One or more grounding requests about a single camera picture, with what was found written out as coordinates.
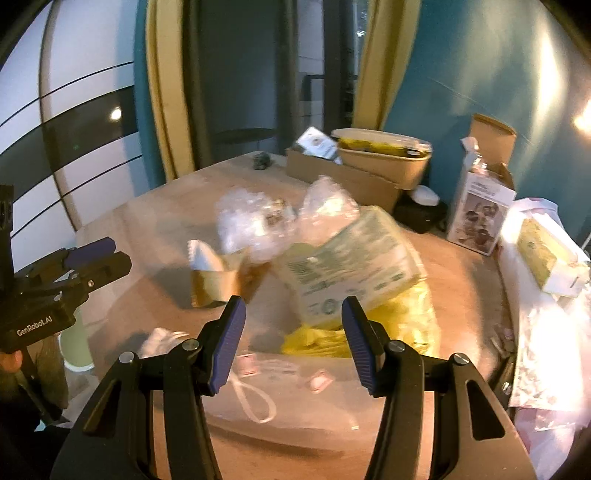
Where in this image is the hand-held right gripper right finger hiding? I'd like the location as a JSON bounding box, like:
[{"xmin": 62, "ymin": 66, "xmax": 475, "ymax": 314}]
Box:
[{"xmin": 341, "ymin": 296, "xmax": 539, "ymax": 480}]

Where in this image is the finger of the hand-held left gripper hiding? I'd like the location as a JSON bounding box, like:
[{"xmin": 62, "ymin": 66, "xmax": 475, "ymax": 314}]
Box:
[
  {"xmin": 46, "ymin": 252, "xmax": 133, "ymax": 308},
  {"xmin": 25, "ymin": 237, "xmax": 117, "ymax": 282}
]

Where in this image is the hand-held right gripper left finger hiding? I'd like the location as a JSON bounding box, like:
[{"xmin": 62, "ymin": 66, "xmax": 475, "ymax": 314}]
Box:
[{"xmin": 48, "ymin": 295, "xmax": 247, "ymax": 480}]

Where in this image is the white round bin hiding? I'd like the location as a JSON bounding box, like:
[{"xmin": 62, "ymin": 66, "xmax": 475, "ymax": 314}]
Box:
[{"xmin": 59, "ymin": 307, "xmax": 95, "ymax": 372}]

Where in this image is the yellow plastic bag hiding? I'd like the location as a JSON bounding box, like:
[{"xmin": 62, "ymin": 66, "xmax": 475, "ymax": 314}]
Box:
[{"xmin": 281, "ymin": 279, "xmax": 439, "ymax": 358}]

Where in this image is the yellow packet with label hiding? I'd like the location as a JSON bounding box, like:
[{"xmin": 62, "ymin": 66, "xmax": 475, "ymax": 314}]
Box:
[{"xmin": 272, "ymin": 205, "xmax": 428, "ymax": 330}]

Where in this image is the clear plastic packet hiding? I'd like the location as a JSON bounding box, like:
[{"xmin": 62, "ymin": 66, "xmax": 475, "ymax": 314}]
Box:
[{"xmin": 198, "ymin": 351, "xmax": 389, "ymax": 439}]

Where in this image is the white napkin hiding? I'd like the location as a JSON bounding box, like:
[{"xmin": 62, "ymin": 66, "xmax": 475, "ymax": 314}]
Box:
[{"xmin": 187, "ymin": 239, "xmax": 227, "ymax": 273}]

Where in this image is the clear plastic bag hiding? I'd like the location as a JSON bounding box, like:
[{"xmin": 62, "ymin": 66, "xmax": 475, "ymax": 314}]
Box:
[
  {"xmin": 295, "ymin": 174, "xmax": 361, "ymax": 252},
  {"xmin": 215, "ymin": 187, "xmax": 301, "ymax": 259}
]

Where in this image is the brown cardboard box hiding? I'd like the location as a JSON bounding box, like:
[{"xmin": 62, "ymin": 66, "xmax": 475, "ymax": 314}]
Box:
[{"xmin": 285, "ymin": 145, "xmax": 402, "ymax": 213}]

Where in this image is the small white round object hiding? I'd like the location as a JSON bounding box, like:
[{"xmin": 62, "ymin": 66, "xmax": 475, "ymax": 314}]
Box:
[{"xmin": 410, "ymin": 185, "xmax": 440, "ymax": 206}]

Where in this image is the white product box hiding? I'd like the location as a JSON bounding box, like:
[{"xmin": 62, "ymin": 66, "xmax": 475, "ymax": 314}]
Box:
[{"xmin": 446, "ymin": 113, "xmax": 518, "ymax": 257}]

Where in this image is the yellow curtain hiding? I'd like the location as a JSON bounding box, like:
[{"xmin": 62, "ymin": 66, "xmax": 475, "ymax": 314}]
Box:
[
  {"xmin": 353, "ymin": 0, "xmax": 423, "ymax": 132},
  {"xmin": 145, "ymin": 0, "xmax": 199, "ymax": 181}
]

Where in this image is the brown paper bowl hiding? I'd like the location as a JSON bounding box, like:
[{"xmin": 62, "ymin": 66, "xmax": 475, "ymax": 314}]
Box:
[{"xmin": 331, "ymin": 128, "xmax": 433, "ymax": 191}]

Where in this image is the large white plastic bag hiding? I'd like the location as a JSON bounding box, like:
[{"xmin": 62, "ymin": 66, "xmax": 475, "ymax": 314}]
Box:
[{"xmin": 496, "ymin": 196, "xmax": 591, "ymax": 480}]

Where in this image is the white printed packet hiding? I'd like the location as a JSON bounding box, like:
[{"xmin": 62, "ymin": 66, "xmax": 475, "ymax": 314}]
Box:
[{"xmin": 294, "ymin": 126, "xmax": 340, "ymax": 160}]

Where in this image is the white cable loop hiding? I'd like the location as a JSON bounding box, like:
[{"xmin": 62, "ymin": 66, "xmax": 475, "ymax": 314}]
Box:
[{"xmin": 228, "ymin": 364, "xmax": 278, "ymax": 424}]

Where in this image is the black window frame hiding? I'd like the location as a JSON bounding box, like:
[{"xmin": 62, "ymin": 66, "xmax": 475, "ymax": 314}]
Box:
[{"xmin": 185, "ymin": 0, "xmax": 370, "ymax": 158}]

